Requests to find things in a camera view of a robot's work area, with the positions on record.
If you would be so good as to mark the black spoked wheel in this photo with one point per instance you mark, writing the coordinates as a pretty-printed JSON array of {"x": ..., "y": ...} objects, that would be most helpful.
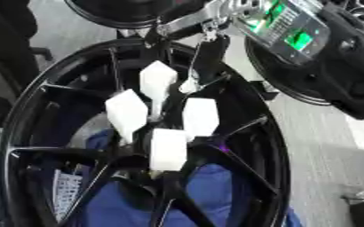
[{"x": 30, "y": 124}]

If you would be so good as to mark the black round wheel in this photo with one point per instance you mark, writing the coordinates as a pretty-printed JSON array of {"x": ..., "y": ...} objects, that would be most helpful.
[
  {"x": 278, "y": 76},
  {"x": 128, "y": 14}
]

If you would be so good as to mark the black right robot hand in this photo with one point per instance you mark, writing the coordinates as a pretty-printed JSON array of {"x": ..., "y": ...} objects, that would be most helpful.
[{"x": 218, "y": 59}]

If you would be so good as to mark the white perforated panel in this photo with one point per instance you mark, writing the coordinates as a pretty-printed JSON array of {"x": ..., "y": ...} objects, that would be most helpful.
[{"x": 67, "y": 195}]

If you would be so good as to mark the silver and black right robot arm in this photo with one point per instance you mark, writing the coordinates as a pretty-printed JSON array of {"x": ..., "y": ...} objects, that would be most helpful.
[{"x": 294, "y": 29}]

